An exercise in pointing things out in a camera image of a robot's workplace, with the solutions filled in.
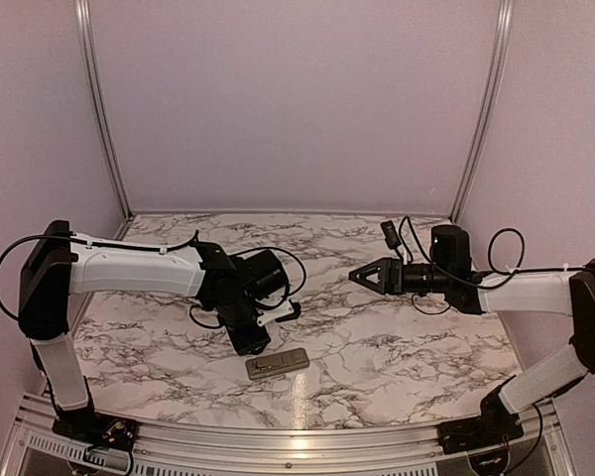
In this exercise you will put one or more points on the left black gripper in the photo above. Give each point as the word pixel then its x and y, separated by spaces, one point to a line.
pixel 248 344

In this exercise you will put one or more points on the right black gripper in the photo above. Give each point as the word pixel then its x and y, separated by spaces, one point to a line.
pixel 391 279

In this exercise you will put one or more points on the grey remote control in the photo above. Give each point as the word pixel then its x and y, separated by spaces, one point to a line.
pixel 280 363

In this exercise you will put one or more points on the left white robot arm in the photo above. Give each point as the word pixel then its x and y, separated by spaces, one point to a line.
pixel 246 294

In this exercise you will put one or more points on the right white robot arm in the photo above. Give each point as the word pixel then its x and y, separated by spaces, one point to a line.
pixel 446 269

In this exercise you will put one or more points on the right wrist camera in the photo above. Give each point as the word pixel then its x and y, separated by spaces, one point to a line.
pixel 393 239

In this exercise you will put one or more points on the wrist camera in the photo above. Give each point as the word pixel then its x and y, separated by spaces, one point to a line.
pixel 393 239
pixel 287 311

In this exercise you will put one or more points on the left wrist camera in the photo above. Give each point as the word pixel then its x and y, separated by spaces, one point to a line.
pixel 287 311

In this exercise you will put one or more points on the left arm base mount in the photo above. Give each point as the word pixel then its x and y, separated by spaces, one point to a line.
pixel 103 431

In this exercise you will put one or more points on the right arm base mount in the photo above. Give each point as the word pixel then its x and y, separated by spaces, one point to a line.
pixel 473 433

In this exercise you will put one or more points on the front aluminium rail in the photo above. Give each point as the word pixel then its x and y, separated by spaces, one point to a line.
pixel 166 448

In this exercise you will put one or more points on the right aluminium frame post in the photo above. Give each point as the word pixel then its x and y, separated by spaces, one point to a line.
pixel 489 99

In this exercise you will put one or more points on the aluminium frame post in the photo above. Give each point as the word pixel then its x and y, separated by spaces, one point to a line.
pixel 87 44
pixel 489 99

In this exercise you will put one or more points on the left aluminium frame post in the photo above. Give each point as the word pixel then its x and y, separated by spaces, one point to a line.
pixel 87 44

